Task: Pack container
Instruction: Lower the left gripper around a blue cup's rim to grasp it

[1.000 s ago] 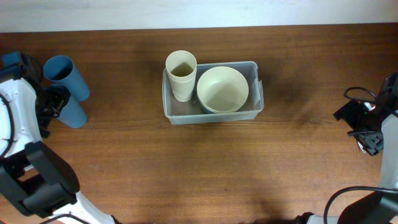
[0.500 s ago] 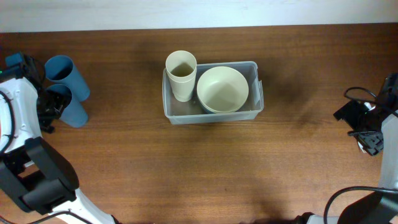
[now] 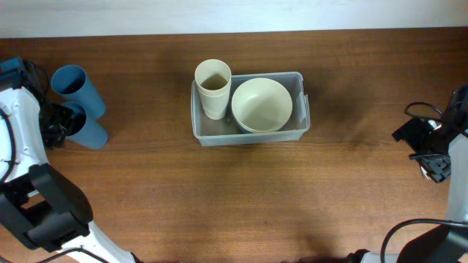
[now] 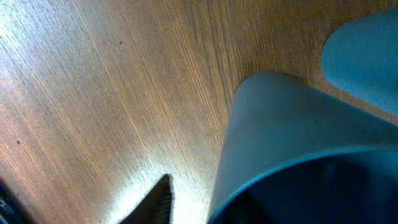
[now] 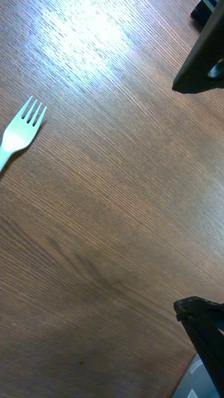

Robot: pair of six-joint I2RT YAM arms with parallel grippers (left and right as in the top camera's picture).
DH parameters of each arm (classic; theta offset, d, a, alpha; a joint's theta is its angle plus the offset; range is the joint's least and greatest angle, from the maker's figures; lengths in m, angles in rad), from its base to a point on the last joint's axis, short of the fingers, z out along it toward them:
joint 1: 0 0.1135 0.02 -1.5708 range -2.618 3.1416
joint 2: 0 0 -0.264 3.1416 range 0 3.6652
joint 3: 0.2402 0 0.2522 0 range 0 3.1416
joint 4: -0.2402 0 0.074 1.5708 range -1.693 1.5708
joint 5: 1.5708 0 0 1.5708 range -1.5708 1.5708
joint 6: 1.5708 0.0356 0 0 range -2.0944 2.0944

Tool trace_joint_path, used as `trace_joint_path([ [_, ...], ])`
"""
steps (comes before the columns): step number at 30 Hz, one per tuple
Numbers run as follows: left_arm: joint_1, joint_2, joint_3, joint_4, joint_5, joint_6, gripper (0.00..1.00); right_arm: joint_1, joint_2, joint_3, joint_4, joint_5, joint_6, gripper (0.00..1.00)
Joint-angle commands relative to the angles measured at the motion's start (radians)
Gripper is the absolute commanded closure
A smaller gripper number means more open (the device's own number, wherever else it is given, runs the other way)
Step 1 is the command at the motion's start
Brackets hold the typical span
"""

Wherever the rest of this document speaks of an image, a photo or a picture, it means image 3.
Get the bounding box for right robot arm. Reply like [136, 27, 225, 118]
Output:
[345, 85, 467, 263]

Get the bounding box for white plastic fork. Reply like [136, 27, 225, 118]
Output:
[420, 161, 431, 180]

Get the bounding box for blue bowl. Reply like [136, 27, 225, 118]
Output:
[230, 117, 244, 134]

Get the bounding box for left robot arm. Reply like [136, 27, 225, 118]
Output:
[1, 57, 137, 262]

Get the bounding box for clear plastic storage container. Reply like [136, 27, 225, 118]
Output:
[191, 72, 311, 147]

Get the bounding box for cream bowl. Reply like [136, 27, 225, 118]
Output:
[231, 77, 293, 133]

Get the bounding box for blue cup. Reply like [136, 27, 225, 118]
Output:
[51, 64, 107, 119]
[62, 102, 109, 150]

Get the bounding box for white plastic spoon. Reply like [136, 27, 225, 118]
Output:
[428, 120, 442, 130]

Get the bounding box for cream cup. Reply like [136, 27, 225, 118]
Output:
[195, 59, 232, 97]
[199, 92, 230, 120]

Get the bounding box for cream cup front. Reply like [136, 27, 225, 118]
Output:
[199, 92, 230, 120]

